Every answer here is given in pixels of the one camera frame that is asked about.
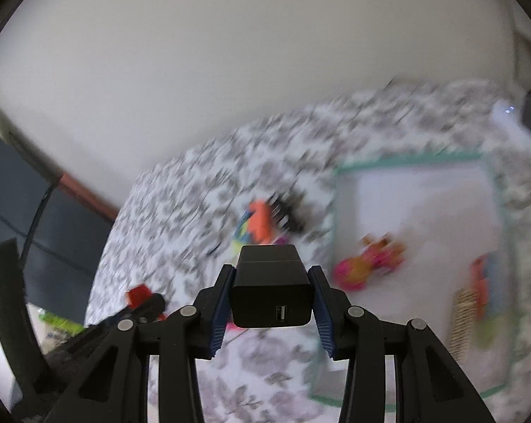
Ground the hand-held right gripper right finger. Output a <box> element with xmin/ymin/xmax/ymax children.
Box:
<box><xmin>308</xmin><ymin>265</ymin><xmax>497</xmax><ymax>423</ymax></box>

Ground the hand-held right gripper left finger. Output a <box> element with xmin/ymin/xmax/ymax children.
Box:
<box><xmin>45</xmin><ymin>264</ymin><xmax>237</xmax><ymax>423</ymax></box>

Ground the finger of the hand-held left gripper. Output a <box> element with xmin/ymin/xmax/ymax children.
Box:
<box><xmin>85</xmin><ymin>293</ymin><xmax>167</xmax><ymax>333</ymax></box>

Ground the red and white tube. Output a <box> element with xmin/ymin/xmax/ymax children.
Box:
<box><xmin>126</xmin><ymin>286</ymin><xmax>167</xmax><ymax>321</ymax></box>

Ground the black charger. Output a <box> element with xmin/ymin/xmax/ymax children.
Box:
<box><xmin>229</xmin><ymin>244</ymin><xmax>314</xmax><ymax>328</ymax></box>

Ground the pink puppy toy figure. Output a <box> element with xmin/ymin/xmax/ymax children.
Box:
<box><xmin>333</xmin><ymin>234</ymin><xmax>407</xmax><ymax>292</ymax></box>

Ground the orange and blue plastic toy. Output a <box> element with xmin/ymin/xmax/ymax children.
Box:
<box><xmin>234</xmin><ymin>200</ymin><xmax>277</xmax><ymax>247</ymax></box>

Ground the black toy car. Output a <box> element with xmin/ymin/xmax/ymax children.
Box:
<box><xmin>270</xmin><ymin>191</ymin><xmax>310</xmax><ymax>234</ymax></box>

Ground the white tray with teal rim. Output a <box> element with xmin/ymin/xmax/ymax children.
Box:
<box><xmin>307</xmin><ymin>152</ymin><xmax>519</xmax><ymax>407</ymax></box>

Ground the green packaging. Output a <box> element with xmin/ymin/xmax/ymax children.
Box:
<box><xmin>38</xmin><ymin>308</ymin><xmax>85</xmax><ymax>340</ymax></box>

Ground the black curved bar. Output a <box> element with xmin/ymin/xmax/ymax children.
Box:
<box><xmin>0</xmin><ymin>238</ymin><xmax>50</xmax><ymax>410</ymax></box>

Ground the black monitor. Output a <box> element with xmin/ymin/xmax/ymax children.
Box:
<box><xmin>0</xmin><ymin>115</ymin><xmax>116</xmax><ymax>327</ymax></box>

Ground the white power strip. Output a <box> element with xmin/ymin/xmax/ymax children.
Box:
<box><xmin>490</xmin><ymin>99</ymin><xmax>531</xmax><ymax>151</ymax></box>

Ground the thin black cable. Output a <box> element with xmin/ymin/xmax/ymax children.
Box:
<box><xmin>20</xmin><ymin>183</ymin><xmax>56</xmax><ymax>269</ymax></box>

